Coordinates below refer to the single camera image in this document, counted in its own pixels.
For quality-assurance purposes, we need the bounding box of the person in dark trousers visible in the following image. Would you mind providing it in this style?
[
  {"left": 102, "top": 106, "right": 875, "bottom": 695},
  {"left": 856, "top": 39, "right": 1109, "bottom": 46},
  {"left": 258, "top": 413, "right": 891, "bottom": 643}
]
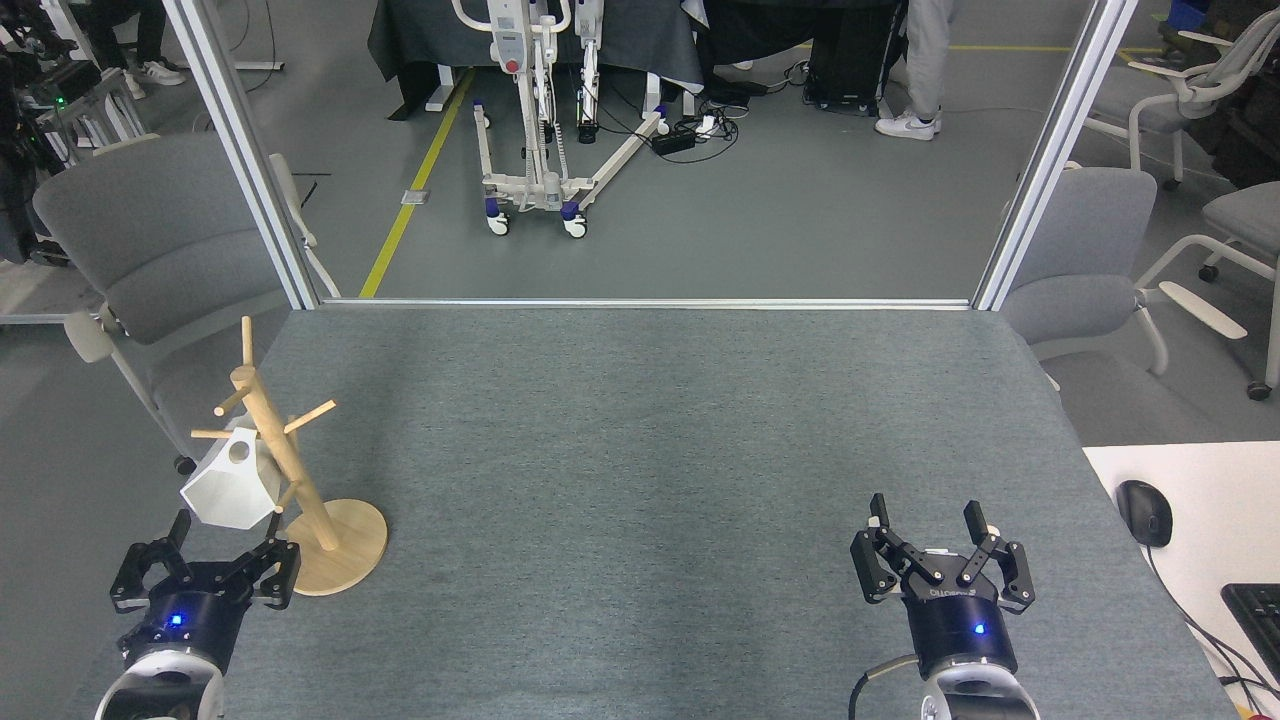
[{"left": 80, "top": 0, "right": 188, "bottom": 101}]

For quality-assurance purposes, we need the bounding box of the black keyboard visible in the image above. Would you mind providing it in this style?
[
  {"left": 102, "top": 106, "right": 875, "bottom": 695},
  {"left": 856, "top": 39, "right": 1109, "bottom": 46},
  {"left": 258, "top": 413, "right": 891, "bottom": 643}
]
[{"left": 1221, "top": 583, "right": 1280, "bottom": 691}]

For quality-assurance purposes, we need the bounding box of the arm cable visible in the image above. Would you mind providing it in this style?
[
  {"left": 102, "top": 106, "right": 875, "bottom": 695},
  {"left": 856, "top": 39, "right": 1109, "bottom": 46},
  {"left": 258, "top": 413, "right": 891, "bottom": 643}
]
[{"left": 850, "top": 655, "right": 921, "bottom": 720}]

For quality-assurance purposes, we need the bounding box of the white wheeled stand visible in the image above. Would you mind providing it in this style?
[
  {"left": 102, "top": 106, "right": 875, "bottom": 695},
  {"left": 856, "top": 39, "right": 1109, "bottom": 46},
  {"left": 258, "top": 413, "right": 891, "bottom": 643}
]
[{"left": 450, "top": 0, "right": 673, "bottom": 239}]

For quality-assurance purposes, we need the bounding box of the grey chair with beige armrests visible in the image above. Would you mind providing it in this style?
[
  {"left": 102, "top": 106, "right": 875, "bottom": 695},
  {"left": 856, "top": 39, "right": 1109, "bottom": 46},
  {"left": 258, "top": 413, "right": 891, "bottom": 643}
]
[
  {"left": 1000, "top": 160, "right": 1249, "bottom": 391},
  {"left": 32, "top": 133, "right": 341, "bottom": 476}
]

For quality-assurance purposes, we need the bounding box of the white hexagonal cup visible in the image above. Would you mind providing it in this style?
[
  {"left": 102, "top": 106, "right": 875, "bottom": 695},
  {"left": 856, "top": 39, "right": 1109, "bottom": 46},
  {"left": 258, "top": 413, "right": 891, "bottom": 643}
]
[{"left": 180, "top": 427, "right": 286, "bottom": 531}]

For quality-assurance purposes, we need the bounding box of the silver table edge rail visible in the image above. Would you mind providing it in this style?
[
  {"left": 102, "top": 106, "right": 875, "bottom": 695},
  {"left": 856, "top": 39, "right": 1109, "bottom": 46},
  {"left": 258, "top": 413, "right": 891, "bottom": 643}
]
[{"left": 320, "top": 297, "right": 976, "bottom": 311}]

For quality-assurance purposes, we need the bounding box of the silver frame post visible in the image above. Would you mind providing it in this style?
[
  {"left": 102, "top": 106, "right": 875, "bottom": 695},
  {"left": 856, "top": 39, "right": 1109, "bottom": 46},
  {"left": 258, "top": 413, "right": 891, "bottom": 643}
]
[
  {"left": 972, "top": 0, "right": 1141, "bottom": 311},
  {"left": 163, "top": 0, "right": 321, "bottom": 311}
]

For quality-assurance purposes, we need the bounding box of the equipment rack with green light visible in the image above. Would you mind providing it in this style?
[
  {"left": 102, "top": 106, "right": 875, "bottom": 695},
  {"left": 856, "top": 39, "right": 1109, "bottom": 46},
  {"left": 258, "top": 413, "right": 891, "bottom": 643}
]
[{"left": 0, "top": 0, "right": 151, "bottom": 266}]

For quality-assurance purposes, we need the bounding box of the grey chair with white frame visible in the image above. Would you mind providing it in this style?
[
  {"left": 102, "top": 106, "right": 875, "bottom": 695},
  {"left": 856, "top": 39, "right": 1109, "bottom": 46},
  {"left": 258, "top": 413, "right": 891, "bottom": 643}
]
[{"left": 1135, "top": 180, "right": 1280, "bottom": 401}]

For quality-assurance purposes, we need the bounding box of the dark table cloth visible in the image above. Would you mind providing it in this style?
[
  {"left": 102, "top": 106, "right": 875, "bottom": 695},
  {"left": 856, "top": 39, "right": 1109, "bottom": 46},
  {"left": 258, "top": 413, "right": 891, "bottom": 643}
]
[{"left": 367, "top": 0, "right": 706, "bottom": 121}]

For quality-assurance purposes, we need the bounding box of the wooden cup rack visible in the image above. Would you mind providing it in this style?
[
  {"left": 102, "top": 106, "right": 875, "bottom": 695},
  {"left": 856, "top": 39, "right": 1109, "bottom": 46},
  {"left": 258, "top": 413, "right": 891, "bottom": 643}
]
[{"left": 190, "top": 316, "right": 388, "bottom": 598}]

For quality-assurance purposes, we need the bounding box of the black equipment case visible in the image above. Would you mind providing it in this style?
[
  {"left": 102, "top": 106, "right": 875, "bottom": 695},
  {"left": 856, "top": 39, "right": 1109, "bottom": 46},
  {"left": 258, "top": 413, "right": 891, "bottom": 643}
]
[{"left": 805, "top": 0, "right": 906, "bottom": 116}]

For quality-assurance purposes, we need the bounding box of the white mesh office chair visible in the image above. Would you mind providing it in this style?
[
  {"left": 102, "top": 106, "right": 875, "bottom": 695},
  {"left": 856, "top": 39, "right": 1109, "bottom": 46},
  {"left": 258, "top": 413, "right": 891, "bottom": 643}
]
[{"left": 1085, "top": 8, "right": 1280, "bottom": 191}]

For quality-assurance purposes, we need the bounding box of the black mouse cable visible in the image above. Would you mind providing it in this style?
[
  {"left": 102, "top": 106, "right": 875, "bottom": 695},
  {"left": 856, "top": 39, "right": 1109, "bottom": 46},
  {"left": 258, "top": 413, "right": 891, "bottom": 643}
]
[{"left": 1145, "top": 545, "right": 1280, "bottom": 701}]

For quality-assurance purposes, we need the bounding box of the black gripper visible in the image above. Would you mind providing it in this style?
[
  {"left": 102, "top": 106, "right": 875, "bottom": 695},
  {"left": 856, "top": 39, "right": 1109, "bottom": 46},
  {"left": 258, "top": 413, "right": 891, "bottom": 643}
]
[
  {"left": 110, "top": 509, "right": 302, "bottom": 673},
  {"left": 850, "top": 492, "right": 1036, "bottom": 681}
]

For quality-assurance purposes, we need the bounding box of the black computer mouse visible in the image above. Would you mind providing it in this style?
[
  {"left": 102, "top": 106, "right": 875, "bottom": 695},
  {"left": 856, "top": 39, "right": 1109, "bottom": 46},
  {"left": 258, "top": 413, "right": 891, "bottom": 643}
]
[{"left": 1116, "top": 480, "right": 1173, "bottom": 548}]

